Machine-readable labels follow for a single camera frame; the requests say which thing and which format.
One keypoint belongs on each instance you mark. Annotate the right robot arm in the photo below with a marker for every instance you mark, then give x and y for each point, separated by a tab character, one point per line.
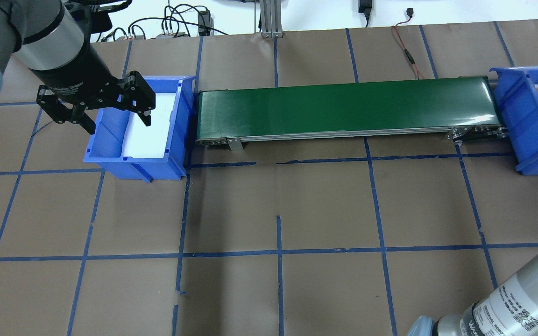
510	310

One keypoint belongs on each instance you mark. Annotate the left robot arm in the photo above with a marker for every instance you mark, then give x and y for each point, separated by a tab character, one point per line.
46	38

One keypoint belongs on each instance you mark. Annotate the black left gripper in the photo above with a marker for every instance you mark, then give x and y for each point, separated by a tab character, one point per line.
74	70

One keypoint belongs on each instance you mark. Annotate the blue bin right side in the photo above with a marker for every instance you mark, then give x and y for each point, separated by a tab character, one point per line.
517	101

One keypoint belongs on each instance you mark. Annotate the aluminium frame post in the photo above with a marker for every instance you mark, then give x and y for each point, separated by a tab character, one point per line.
271	18

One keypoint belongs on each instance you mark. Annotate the green conveyor belt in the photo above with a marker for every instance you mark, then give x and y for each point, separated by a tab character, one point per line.
464	109

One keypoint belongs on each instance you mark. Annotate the blue bin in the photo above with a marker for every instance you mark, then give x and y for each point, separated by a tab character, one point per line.
105	146
517	101

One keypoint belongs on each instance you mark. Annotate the blue bin left side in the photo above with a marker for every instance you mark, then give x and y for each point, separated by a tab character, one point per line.
105	146

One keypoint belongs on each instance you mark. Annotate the black power adapter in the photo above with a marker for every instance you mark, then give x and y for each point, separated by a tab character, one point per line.
205	23

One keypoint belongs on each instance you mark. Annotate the white foam bin liner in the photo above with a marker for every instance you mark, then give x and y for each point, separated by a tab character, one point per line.
149	142

